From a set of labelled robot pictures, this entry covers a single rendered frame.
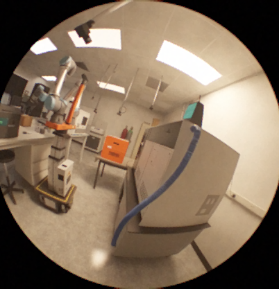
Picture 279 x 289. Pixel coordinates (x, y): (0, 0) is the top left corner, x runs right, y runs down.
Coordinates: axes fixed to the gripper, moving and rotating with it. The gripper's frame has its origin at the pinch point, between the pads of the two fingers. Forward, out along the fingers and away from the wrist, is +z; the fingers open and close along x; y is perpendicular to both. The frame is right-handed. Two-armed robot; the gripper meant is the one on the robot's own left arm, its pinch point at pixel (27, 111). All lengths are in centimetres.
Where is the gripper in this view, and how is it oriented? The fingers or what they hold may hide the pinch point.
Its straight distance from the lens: 133.6
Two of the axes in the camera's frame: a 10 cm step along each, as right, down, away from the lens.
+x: 3.4, 3.2, -8.8
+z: -6.9, 7.3, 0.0
